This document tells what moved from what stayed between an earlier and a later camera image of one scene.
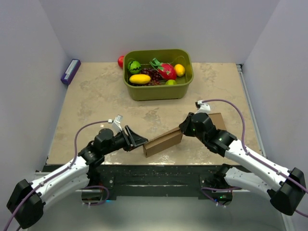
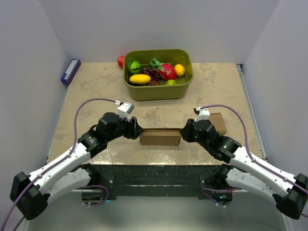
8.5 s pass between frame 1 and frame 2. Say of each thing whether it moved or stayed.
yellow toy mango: stayed
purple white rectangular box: stayed
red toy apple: stayed
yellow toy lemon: stayed
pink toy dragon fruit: stayed
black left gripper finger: moved
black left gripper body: moved
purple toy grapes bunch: stayed
